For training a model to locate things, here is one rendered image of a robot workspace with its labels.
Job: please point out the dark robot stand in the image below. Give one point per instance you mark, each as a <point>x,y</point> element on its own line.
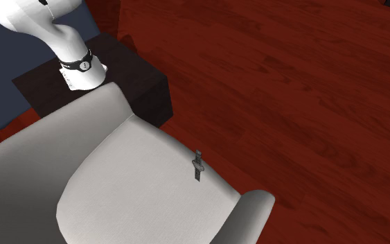
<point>137,81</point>

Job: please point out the light grey armchair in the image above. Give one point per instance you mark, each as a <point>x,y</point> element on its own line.
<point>130,175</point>

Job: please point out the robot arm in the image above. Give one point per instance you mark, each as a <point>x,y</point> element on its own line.
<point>69,44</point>

